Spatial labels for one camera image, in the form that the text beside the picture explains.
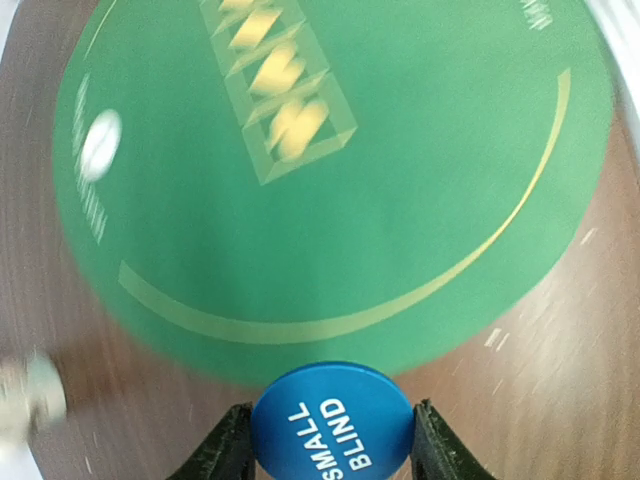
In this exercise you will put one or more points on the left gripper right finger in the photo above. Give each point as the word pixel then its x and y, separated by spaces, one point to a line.
pixel 438 453

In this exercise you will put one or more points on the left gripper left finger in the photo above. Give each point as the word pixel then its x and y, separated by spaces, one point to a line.
pixel 226 453

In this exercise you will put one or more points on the blue small blind button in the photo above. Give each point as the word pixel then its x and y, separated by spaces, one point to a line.
pixel 332 420

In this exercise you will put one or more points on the white dealer button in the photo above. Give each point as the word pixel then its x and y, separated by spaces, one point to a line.
pixel 100 145

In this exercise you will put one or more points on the beige ceramic mug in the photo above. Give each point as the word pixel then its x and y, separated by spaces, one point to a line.
pixel 32 398

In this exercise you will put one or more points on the round green poker mat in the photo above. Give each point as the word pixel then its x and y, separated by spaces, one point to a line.
pixel 303 181

